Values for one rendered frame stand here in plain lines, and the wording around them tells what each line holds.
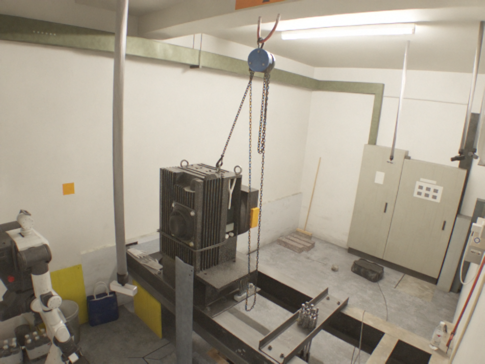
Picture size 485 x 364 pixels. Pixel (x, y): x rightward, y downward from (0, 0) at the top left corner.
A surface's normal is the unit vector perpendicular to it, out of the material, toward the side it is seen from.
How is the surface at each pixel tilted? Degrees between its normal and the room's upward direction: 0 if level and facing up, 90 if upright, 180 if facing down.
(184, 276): 90
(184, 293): 90
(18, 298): 90
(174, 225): 90
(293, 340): 0
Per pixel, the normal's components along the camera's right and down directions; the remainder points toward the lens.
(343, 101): -0.67, 0.13
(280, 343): 0.08, -0.97
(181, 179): 0.74, 0.22
